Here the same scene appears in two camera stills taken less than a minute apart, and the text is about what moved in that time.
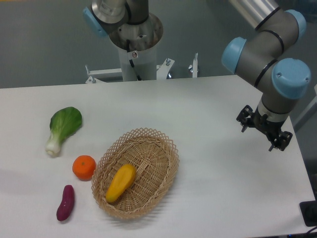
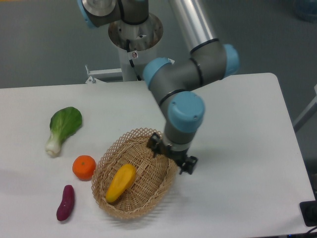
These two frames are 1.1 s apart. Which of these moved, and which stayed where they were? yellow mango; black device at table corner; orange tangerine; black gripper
Moved: black gripper
Stayed: yellow mango; orange tangerine; black device at table corner
